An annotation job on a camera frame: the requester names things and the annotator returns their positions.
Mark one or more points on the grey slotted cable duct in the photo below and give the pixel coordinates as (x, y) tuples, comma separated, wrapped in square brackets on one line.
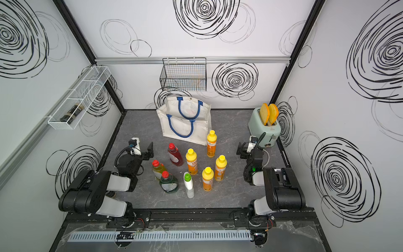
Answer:
[(160, 236)]

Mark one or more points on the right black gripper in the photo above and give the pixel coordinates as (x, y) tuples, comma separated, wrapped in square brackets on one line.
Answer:
[(244, 151)]

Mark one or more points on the white wire wall shelf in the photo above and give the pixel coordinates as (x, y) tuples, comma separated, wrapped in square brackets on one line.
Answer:
[(89, 91)]

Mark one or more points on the white bottle green cap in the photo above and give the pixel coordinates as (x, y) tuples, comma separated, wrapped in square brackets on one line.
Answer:
[(188, 184)]

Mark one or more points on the dark green soap bottle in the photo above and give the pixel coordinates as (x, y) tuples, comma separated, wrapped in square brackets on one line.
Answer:
[(169, 183)]

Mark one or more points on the black wire wall basket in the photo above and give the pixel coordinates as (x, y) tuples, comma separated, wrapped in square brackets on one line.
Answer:
[(185, 73)]

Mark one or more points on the orange soap bottle front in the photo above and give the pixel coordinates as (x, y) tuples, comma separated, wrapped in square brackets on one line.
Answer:
[(208, 177)]

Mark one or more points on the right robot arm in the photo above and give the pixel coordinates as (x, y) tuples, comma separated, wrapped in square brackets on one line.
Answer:
[(282, 189)]

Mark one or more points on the white canvas bag blue handles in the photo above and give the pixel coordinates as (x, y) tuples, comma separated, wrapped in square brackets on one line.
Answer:
[(185, 118)]

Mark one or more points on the bread slice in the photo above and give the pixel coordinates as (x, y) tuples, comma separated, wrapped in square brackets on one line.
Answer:
[(264, 114), (274, 113)]

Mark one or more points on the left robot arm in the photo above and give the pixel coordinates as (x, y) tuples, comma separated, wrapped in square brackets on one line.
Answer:
[(87, 194)]

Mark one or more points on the orange soap bottle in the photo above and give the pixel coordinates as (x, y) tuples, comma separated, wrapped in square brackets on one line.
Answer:
[(191, 158), (208, 177), (221, 165), (211, 143)]

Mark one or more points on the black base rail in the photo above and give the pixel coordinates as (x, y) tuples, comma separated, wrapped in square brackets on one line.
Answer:
[(238, 217)]

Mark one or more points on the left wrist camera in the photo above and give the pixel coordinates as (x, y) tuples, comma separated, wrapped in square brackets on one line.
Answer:
[(134, 147)]

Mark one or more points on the yellow-green soap bottle red cap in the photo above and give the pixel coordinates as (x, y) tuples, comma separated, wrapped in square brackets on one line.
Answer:
[(158, 169)]

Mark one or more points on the dark bottle on shelf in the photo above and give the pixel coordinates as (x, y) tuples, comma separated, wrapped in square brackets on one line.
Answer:
[(71, 115)]

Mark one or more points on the right bread slice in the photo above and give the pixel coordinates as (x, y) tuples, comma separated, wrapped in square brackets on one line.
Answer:
[(274, 113)]

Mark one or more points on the left bread slice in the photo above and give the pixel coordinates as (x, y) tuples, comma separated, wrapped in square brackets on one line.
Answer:
[(264, 114)]

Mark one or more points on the mint green toaster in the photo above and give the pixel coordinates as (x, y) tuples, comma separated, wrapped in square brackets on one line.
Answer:
[(257, 128)]

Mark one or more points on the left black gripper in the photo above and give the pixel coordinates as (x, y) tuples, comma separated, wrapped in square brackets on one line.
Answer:
[(146, 154)]

